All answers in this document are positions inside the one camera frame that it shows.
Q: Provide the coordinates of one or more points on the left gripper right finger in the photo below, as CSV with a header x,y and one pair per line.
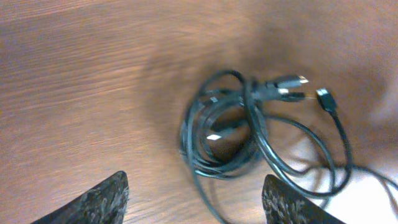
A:
x,y
283,205

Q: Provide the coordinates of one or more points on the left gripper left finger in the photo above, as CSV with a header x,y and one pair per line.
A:
x,y
105,203

